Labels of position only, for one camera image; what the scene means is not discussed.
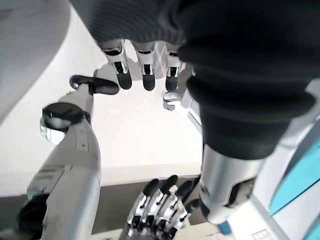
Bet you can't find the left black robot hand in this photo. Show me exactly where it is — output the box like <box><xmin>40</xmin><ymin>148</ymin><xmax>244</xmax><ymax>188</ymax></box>
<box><xmin>69</xmin><ymin>0</ymin><xmax>320</xmax><ymax>225</ymax></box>

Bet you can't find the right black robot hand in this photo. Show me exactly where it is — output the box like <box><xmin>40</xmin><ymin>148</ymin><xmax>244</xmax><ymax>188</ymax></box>
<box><xmin>126</xmin><ymin>174</ymin><xmax>195</xmax><ymax>239</ymax></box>

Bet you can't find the blue-fronted cart drawer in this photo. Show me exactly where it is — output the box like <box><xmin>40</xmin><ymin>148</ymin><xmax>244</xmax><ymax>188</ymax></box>
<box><xmin>269</xmin><ymin>140</ymin><xmax>320</xmax><ymax>216</ymax></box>

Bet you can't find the white cart caster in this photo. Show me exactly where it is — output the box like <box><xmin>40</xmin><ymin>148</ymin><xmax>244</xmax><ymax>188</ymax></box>
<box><xmin>161</xmin><ymin>90</ymin><xmax>181</xmax><ymax>111</ymax></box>

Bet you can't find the white medical cart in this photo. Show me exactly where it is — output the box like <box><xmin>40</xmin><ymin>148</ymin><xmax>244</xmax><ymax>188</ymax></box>
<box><xmin>180</xmin><ymin>79</ymin><xmax>320</xmax><ymax>240</ymax></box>

